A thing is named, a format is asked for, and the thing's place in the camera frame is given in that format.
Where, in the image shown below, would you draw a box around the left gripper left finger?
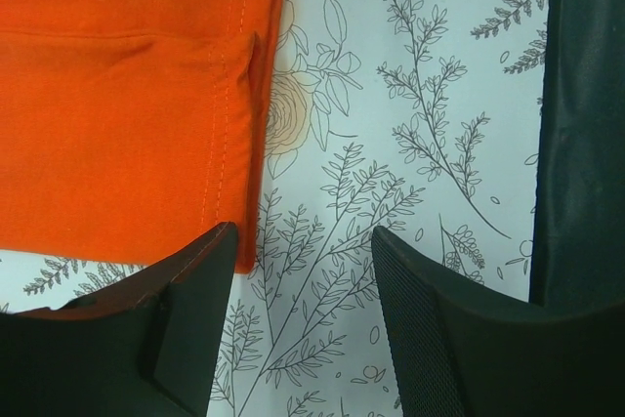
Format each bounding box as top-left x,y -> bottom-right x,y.
1,223 -> 238,416

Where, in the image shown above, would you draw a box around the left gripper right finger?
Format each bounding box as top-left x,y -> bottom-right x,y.
371,227 -> 624,416

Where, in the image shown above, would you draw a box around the orange t shirt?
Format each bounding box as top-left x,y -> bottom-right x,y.
1,0 -> 282,272

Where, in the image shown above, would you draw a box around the floral table mat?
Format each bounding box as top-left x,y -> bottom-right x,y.
1,0 -> 547,416

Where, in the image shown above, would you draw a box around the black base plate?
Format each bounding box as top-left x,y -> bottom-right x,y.
530,0 -> 624,313

